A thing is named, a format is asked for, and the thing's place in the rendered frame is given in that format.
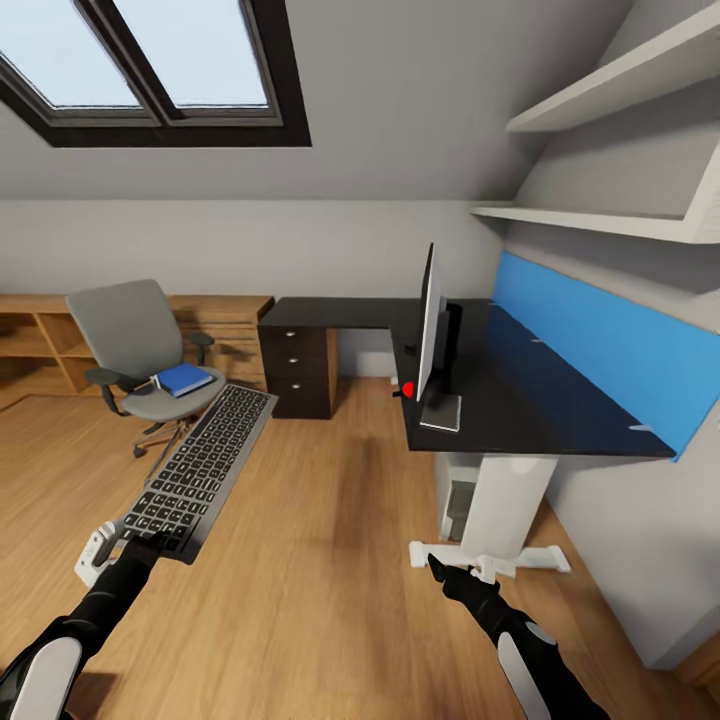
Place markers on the keyboard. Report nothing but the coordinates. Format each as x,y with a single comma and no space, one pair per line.
184,498

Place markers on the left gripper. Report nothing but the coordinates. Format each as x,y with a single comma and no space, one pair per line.
125,579

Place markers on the notebook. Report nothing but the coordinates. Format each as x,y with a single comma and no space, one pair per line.
441,410

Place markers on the folder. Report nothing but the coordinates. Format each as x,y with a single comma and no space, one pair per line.
180,379

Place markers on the desk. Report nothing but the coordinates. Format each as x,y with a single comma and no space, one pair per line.
522,406

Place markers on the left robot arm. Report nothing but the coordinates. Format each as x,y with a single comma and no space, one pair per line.
37,684

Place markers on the monitor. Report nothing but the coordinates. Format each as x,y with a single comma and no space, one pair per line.
432,303

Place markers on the swivel chair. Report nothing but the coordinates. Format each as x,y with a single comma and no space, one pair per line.
133,335

